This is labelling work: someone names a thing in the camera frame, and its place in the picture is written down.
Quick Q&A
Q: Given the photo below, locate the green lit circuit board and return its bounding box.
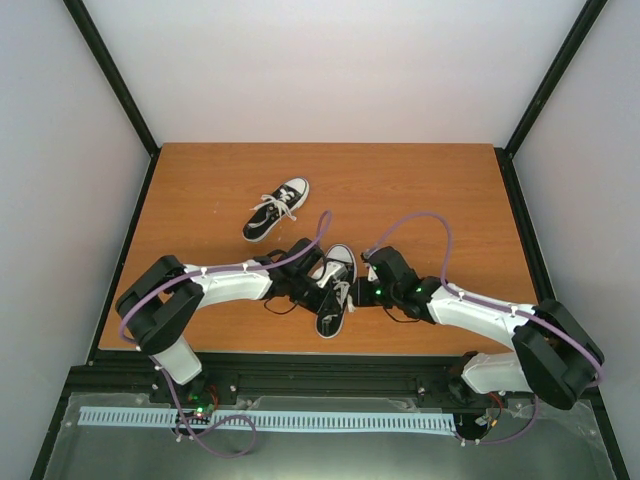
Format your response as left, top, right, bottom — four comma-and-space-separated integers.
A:
187, 385, 219, 420

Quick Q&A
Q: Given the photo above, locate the right black frame post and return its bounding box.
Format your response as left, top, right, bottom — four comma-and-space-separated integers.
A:
503, 0, 609, 156

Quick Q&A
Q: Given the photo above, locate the light blue slotted cable duct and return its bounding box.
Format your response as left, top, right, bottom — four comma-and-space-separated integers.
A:
77, 406, 456, 436

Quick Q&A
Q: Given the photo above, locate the black aluminium frame rail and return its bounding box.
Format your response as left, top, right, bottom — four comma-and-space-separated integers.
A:
63, 351, 494, 412

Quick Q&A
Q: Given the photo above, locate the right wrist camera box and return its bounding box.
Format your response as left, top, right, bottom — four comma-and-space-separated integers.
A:
361, 250, 379, 283

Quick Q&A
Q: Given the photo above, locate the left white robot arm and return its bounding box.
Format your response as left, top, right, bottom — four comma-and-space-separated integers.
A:
115, 238, 337, 403

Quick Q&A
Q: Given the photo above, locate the white lace of sneaker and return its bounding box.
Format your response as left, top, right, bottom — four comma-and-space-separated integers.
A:
318, 265, 357, 323
250, 187, 301, 227

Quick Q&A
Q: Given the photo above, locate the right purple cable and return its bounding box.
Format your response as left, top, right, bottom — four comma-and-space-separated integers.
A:
367, 212, 606, 447

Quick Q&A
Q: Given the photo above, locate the left black frame post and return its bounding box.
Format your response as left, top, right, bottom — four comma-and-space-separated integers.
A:
62, 0, 162, 157

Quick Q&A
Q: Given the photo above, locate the black frame post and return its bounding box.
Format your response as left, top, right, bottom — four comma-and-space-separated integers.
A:
62, 0, 162, 157
503, 0, 609, 156

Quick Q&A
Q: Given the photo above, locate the black canvas sneaker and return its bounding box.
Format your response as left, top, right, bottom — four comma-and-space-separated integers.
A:
311, 244, 357, 339
242, 177, 310, 243

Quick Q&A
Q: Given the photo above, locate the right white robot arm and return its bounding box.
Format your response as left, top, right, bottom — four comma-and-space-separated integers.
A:
351, 246, 604, 410

